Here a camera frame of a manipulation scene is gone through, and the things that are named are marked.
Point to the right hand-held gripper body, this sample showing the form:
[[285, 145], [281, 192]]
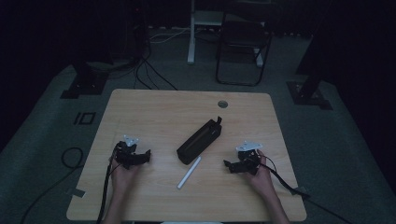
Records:
[[247, 158]]

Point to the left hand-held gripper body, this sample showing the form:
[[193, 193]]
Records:
[[126, 151]]

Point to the black pencil case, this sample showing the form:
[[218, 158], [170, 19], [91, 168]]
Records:
[[200, 141]]

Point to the white pen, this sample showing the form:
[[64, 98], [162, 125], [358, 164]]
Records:
[[189, 172]]

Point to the person's left hand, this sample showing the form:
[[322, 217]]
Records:
[[123, 174]]

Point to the person's right hand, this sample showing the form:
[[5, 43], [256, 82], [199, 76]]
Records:
[[261, 177]]

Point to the black stand base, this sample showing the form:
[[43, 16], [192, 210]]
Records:
[[84, 81], [308, 93]]

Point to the black folding chair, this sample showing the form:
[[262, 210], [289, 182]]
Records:
[[243, 46]]

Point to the white metal stand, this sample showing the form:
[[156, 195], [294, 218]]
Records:
[[202, 31]]

